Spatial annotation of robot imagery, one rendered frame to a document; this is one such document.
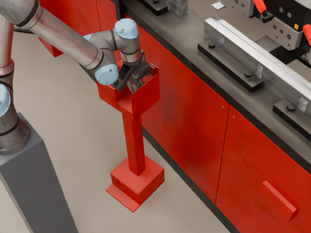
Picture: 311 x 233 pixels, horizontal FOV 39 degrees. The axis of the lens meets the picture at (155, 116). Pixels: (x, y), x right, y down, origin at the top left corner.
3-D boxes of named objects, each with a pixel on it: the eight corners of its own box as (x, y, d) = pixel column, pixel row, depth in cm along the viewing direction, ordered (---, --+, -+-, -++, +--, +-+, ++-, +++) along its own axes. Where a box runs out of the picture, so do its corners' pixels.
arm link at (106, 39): (83, 51, 142) (116, 44, 143) (79, 30, 150) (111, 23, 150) (89, 68, 148) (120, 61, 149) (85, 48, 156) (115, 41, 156)
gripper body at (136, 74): (151, 74, 169) (148, 52, 159) (136, 88, 165) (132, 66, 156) (137, 66, 172) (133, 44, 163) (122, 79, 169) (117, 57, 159)
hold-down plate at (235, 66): (197, 49, 169) (197, 43, 167) (208, 43, 171) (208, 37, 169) (251, 93, 153) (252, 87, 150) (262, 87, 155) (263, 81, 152)
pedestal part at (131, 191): (105, 191, 230) (102, 178, 221) (137, 161, 242) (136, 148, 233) (133, 213, 221) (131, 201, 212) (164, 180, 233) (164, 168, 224)
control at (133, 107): (99, 98, 183) (93, 66, 170) (125, 77, 191) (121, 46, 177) (133, 121, 174) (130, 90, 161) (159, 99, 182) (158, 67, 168)
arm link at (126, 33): (110, 19, 149) (134, 14, 149) (115, 43, 158) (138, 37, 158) (114, 34, 144) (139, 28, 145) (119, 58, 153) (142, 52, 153)
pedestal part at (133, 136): (129, 170, 223) (119, 99, 182) (137, 162, 226) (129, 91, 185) (138, 176, 221) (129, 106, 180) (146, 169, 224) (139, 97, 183)
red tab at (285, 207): (259, 192, 164) (262, 182, 158) (263, 189, 164) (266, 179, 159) (289, 221, 156) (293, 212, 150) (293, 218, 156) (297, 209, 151)
